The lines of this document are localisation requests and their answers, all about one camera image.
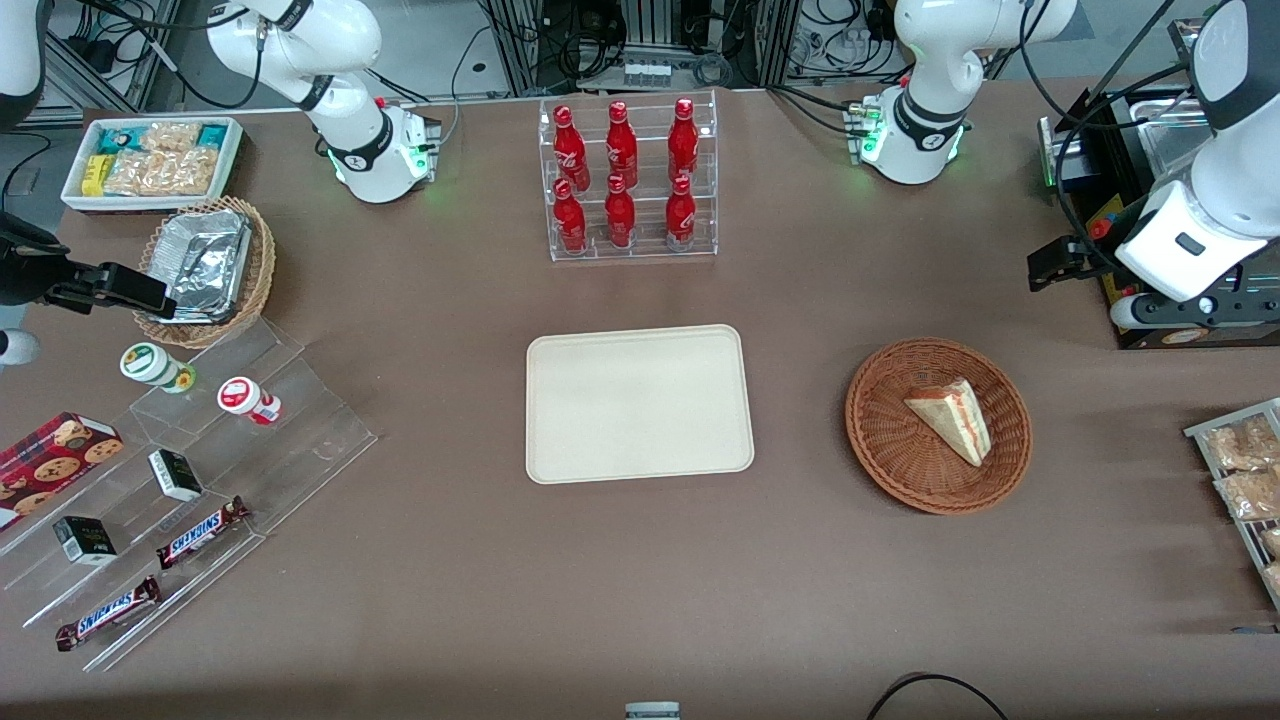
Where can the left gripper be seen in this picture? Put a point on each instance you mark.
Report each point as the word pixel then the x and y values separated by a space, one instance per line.
pixel 1088 254

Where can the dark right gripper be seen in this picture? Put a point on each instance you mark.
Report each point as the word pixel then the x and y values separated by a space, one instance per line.
pixel 22 270

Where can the triangular sandwich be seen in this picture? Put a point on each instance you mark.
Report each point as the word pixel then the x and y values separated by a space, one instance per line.
pixel 955 420

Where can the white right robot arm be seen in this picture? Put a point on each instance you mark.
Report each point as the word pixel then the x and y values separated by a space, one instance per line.
pixel 365 150

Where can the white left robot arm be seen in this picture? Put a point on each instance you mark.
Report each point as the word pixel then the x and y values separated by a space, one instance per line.
pixel 930 100

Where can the light wicker basket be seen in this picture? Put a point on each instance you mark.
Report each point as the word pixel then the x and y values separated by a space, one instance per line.
pixel 262 270

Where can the brown wicker basket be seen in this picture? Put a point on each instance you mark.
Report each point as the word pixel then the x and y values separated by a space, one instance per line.
pixel 900 470

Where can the beige plastic tray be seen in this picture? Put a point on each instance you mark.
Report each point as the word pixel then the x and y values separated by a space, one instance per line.
pixel 640 405

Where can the green lid drink cup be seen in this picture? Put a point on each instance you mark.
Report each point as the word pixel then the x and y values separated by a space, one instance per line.
pixel 148 363

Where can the aluminium foil container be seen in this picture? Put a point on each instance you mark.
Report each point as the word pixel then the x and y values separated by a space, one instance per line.
pixel 205 260

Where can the yellow snack packet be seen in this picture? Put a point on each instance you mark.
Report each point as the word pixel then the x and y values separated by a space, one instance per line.
pixel 97 175

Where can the large clear puffed snack bag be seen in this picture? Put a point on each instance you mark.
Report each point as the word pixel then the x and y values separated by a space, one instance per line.
pixel 165 173

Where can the black food warmer machine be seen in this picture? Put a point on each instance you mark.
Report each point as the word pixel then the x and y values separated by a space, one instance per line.
pixel 1100 130

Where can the teal snack packet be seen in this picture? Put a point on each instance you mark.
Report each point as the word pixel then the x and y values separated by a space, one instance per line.
pixel 212 135
pixel 118 138

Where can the red lid drink cup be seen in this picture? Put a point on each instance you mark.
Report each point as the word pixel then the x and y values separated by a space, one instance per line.
pixel 240 395

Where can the small clear puffed snack bag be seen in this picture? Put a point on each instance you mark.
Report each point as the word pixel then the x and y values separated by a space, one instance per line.
pixel 170 137

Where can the steel warmer pan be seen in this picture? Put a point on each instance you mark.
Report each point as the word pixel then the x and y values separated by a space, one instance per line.
pixel 1170 140

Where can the white snack bin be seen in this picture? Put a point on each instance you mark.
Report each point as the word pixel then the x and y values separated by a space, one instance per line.
pixel 235 165

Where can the red cookie box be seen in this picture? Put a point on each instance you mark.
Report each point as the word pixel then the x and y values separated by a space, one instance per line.
pixel 50 460

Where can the small black box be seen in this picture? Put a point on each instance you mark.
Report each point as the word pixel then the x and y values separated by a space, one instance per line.
pixel 85 540
pixel 175 475

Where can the clear acrylic stepped display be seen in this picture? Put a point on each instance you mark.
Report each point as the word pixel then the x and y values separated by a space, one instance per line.
pixel 300 430

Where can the Snickers bar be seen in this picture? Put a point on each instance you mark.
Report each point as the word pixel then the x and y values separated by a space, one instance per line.
pixel 200 533
pixel 105 615

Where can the clear bag of snacks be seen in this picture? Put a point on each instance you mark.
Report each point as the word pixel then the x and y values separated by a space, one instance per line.
pixel 1250 495
pixel 1273 580
pixel 1270 543
pixel 1240 445

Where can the red cola bottle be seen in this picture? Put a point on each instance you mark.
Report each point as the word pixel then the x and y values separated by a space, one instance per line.
pixel 683 145
pixel 680 215
pixel 570 220
pixel 621 148
pixel 569 150
pixel 620 215

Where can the clear acrylic bottle rack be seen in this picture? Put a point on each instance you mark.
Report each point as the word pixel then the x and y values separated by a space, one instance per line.
pixel 645 235

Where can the grey device at table edge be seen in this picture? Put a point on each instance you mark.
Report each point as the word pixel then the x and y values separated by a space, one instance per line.
pixel 652 711

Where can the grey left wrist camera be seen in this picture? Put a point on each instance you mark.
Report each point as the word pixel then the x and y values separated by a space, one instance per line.
pixel 1128 312

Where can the aluminium frame rack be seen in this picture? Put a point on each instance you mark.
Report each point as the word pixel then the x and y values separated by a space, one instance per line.
pixel 520 50

